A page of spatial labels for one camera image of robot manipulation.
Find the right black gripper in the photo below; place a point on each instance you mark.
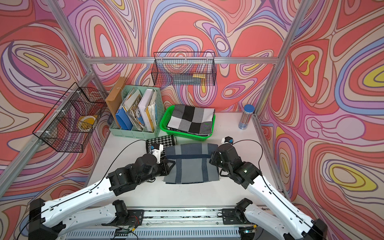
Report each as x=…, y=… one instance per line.
x=214, y=157

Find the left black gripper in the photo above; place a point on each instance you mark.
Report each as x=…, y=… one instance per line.
x=165, y=169

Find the navy grey plaid scarf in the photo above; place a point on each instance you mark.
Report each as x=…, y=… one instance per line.
x=192, y=164

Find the small houndstooth scarf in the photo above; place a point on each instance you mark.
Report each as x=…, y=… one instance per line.
x=166, y=141

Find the grey black checked scarf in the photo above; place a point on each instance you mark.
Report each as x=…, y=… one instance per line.
x=191, y=120

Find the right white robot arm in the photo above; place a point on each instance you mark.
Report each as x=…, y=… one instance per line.
x=286, y=222

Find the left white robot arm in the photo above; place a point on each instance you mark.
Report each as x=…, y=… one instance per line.
x=49, y=220

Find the green plastic basket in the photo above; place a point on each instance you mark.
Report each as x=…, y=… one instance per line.
x=167, y=117

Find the yellow item in back basket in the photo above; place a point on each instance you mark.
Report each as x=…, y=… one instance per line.
x=199, y=76

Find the mint green file crate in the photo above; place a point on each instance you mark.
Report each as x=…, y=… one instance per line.
x=134, y=133

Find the clear bottle blue cap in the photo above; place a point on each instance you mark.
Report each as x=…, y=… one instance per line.
x=246, y=116

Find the blue folder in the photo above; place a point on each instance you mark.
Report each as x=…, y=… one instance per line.
x=123, y=120

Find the white book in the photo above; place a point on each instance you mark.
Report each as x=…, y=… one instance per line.
x=144, y=110

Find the green circuit board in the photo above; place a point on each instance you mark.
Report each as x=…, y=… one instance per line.
x=122, y=232

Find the brown cardboard folder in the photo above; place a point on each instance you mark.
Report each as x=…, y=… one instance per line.
x=114, y=98

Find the yellow round item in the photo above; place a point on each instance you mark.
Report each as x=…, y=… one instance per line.
x=85, y=123

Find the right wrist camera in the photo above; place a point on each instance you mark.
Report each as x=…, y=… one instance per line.
x=227, y=140

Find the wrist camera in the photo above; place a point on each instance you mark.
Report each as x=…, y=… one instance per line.
x=156, y=150
x=227, y=140

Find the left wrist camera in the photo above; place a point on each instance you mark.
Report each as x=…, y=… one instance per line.
x=156, y=150

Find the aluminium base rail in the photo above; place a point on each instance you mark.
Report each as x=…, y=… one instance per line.
x=179, y=224

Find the black wire basket back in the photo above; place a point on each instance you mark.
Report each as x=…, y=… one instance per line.
x=177, y=68

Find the black wire basket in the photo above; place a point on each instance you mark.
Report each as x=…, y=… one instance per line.
x=59, y=128
x=177, y=68

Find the black wire basket left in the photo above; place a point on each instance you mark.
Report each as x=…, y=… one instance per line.
x=59, y=128

